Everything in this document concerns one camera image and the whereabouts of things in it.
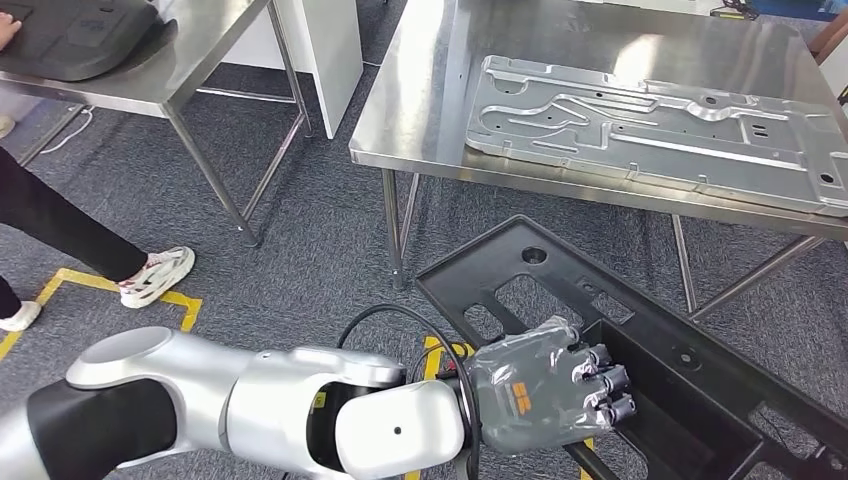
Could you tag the person's hand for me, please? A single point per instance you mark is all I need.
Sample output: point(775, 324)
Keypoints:
point(6, 30)

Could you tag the black plastic plate frame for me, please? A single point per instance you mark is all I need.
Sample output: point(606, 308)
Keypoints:
point(662, 331)

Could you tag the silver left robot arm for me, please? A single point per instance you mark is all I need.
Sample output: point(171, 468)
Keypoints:
point(199, 397)

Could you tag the person's forearm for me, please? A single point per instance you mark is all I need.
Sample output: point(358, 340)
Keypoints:
point(835, 36)

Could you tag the steel workbench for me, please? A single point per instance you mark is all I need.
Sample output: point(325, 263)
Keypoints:
point(430, 99)

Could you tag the dark moulded panel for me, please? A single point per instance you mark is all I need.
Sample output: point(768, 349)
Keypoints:
point(79, 40)

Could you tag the steel table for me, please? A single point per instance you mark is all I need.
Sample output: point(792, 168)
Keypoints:
point(199, 40)

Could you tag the person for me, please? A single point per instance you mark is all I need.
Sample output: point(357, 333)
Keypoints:
point(53, 218)

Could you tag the white cabinet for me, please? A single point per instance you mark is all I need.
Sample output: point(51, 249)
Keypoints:
point(331, 53)

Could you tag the white table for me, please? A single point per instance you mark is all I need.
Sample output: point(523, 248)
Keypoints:
point(649, 5)

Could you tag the stamped metal panel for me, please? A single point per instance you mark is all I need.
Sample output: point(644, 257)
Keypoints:
point(662, 159)

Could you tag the black device yellow label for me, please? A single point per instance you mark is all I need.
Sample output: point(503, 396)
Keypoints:
point(732, 10)

